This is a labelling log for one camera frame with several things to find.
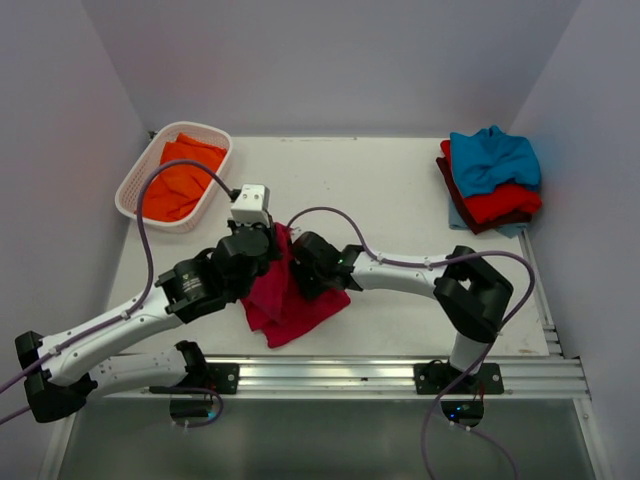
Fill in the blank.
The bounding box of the crimson pink t shirt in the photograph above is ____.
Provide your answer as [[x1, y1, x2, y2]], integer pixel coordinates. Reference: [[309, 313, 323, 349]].
[[241, 223, 351, 349]]

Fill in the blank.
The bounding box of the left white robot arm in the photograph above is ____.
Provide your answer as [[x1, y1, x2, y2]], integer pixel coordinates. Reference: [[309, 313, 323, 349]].
[[15, 220, 281, 423]]

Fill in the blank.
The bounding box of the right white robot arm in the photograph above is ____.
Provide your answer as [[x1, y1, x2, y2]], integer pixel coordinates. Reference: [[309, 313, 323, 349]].
[[290, 232, 514, 393]]

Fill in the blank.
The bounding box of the orange t shirt in basket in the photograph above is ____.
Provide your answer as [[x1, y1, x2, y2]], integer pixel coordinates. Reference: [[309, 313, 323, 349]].
[[143, 133, 228, 223]]

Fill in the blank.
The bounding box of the white plastic laundry basket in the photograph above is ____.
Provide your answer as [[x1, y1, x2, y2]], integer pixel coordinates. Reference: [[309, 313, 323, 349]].
[[115, 122, 233, 233]]

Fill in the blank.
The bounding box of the light blue folded t shirt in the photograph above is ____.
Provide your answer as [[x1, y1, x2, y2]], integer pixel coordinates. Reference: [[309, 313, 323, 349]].
[[448, 201, 528, 238]]

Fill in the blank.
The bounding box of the red folded t shirt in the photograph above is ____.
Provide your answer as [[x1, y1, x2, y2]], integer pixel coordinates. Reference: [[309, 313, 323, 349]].
[[440, 140, 542, 223]]

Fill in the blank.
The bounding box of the maroon folded t shirt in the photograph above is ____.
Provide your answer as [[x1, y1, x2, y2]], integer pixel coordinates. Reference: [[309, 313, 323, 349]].
[[435, 157, 532, 235]]

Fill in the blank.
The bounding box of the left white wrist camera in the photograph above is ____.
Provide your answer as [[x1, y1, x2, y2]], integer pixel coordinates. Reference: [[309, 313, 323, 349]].
[[230, 184, 271, 226]]

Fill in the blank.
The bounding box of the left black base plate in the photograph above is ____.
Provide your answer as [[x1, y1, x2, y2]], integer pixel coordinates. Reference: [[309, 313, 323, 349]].
[[149, 363, 240, 395]]

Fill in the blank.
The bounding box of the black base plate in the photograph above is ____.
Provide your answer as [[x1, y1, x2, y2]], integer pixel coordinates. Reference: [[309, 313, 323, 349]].
[[149, 363, 240, 395], [413, 360, 505, 395]]

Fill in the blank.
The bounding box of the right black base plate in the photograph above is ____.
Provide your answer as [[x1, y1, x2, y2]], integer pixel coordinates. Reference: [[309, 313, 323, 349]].
[[413, 360, 505, 395]]

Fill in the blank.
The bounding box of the aluminium front rail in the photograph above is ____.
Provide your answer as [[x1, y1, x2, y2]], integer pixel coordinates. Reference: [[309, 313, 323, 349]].
[[80, 350, 589, 399]]

